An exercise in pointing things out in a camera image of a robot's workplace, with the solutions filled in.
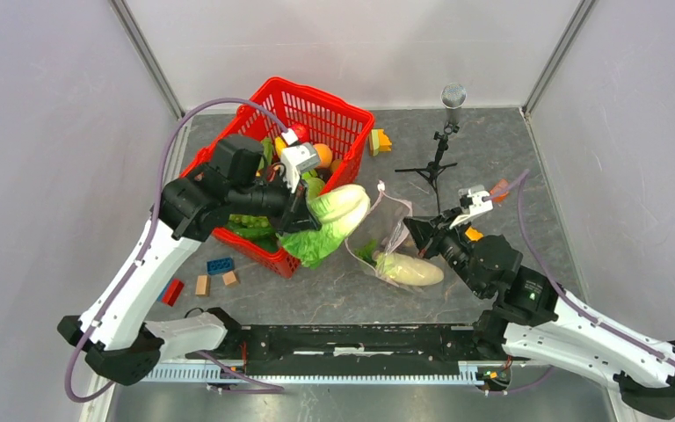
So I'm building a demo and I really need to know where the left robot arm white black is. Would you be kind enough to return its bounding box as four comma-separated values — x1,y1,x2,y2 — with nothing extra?
58,135,320,386

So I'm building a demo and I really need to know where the clear zip top bag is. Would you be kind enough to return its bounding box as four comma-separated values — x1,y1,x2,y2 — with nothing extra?
344,180,445,292

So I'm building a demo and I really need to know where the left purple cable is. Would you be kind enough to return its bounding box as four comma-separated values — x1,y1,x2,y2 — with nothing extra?
63,98,290,403

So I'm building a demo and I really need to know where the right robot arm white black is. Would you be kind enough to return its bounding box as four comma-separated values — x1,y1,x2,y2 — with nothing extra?
403,212,675,420

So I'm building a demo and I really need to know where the orange peach toy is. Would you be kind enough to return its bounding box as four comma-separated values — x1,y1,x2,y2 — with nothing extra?
314,143,333,169

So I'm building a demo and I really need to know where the red toy brick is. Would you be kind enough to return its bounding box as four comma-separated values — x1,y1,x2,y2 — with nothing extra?
157,279,185,307

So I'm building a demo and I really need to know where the red plastic basket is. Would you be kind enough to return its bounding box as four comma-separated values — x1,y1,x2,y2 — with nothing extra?
182,76,374,278

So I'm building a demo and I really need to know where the napa cabbage toy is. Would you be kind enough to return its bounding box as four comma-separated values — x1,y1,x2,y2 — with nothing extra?
279,184,371,268

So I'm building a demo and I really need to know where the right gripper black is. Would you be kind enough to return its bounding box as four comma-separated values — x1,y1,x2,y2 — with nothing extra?
402,206,485,296

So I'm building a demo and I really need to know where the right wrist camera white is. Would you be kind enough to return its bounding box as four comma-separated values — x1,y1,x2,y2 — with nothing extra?
450,185,494,229

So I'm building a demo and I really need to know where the wooden block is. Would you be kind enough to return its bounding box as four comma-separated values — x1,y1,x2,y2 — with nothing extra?
194,274,211,297
221,271,239,287

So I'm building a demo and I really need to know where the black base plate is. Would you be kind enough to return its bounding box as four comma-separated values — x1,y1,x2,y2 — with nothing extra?
210,324,507,376

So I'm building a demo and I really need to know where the orange waffle toy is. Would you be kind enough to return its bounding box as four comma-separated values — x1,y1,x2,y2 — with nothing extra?
464,226,483,242

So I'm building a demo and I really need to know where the green grapes toy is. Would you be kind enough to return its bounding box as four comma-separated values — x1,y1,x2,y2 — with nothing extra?
229,214,272,229

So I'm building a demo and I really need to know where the white long radish toy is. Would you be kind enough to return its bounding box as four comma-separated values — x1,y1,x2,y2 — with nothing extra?
375,252,444,287

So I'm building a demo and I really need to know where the microphone on black tripod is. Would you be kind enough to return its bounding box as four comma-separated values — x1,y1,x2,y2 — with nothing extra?
395,83,467,209

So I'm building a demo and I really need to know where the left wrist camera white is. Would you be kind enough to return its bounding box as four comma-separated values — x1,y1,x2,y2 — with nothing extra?
279,128,322,193

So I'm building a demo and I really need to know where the red apple toy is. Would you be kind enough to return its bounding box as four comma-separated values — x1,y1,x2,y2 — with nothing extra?
289,123,310,143

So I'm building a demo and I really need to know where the green leafy vegetable toy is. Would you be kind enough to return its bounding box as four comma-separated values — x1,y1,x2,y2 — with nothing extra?
354,239,378,266

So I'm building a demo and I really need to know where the orange slice toy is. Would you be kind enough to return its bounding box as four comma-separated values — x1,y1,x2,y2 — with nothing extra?
490,178,510,203

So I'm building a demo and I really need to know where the blue toy brick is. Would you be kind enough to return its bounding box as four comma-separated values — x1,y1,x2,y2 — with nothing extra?
206,258,234,275

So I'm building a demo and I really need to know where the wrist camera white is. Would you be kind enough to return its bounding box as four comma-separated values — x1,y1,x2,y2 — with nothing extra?
450,185,494,229
279,128,322,193

